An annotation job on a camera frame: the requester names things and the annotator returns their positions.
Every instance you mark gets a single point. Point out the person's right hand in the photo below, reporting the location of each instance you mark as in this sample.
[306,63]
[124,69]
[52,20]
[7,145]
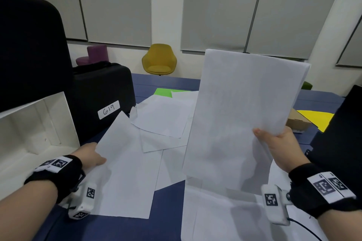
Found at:
[285,150]

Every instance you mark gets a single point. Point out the person's left hand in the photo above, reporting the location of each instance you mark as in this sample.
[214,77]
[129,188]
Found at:
[90,156]

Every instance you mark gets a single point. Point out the single white paper sheet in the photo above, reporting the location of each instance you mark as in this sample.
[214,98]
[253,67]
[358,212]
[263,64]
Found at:
[124,170]

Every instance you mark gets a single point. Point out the yellow folder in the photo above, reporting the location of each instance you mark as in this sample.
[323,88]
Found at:
[318,119]

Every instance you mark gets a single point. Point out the neat white paper sheaf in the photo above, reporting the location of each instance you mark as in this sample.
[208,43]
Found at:
[240,108]

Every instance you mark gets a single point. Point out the pile of white papers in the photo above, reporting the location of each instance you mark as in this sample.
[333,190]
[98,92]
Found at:
[158,119]

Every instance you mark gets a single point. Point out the green folder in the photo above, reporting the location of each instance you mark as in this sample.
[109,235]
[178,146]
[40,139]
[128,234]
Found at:
[164,92]

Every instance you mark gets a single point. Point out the person's left forearm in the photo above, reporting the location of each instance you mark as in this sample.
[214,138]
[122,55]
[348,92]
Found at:
[25,212]

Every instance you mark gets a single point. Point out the person's right forearm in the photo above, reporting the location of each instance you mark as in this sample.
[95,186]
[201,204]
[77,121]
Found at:
[345,226]

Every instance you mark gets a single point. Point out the brown cardboard box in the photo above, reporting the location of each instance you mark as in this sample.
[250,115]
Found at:
[297,122]

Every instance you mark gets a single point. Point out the black fabric bag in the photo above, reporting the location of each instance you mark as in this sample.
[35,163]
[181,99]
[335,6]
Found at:
[339,142]

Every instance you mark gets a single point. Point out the open white box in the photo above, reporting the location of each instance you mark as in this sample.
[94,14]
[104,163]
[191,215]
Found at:
[25,136]

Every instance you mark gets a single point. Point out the black case with white label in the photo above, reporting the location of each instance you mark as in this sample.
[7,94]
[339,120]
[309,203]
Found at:
[99,88]

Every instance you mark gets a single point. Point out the green sofa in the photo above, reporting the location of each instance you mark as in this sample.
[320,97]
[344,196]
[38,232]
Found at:
[306,85]

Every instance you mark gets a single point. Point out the low purple stool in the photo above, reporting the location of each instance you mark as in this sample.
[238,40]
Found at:
[82,61]

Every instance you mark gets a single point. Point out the tall purple stool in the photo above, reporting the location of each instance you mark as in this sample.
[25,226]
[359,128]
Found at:
[97,53]

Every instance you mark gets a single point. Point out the large black carrying case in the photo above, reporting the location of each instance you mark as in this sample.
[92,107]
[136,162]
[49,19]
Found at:
[31,51]

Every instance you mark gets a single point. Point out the yellow armchair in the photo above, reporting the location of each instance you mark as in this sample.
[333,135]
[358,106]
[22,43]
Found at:
[159,57]

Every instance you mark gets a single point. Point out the grey roller blind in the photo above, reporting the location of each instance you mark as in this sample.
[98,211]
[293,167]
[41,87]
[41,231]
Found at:
[220,6]
[42,0]
[116,3]
[352,48]
[297,9]

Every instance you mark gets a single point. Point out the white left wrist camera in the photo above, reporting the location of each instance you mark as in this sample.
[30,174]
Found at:
[84,204]

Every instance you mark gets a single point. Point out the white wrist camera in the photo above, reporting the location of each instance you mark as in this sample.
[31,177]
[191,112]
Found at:
[84,204]
[278,212]

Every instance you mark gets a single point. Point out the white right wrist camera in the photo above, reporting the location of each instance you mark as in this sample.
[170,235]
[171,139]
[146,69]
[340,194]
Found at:
[278,212]

